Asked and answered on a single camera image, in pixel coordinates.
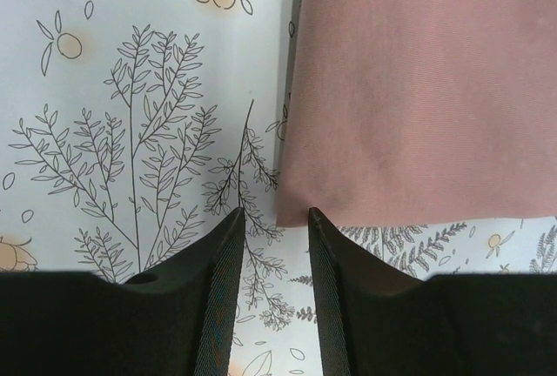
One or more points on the pink t shirt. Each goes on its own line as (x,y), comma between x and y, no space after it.
(419,112)

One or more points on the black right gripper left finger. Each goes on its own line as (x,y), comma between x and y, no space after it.
(176,318)

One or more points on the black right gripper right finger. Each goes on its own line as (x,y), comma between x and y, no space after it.
(376,320)

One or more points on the floral patterned table mat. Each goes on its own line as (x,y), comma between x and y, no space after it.
(131,128)

